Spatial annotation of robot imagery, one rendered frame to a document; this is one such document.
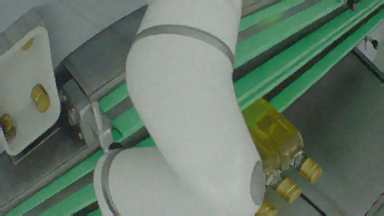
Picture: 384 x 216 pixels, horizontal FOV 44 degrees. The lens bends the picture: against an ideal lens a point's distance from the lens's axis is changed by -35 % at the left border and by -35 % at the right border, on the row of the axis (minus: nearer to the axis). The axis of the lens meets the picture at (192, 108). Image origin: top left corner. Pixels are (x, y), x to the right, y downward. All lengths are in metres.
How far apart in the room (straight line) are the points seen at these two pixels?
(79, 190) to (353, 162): 0.61
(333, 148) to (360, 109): 0.15
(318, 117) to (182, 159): 0.88
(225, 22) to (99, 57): 0.51
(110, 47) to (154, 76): 0.54
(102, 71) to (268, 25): 0.29
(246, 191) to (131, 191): 0.11
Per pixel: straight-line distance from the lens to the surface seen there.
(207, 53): 0.52
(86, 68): 1.02
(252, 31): 1.07
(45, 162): 1.03
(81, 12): 1.04
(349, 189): 1.21
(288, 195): 0.99
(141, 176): 0.54
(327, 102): 1.37
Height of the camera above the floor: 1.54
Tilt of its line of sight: 35 degrees down
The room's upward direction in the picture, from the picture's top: 131 degrees clockwise
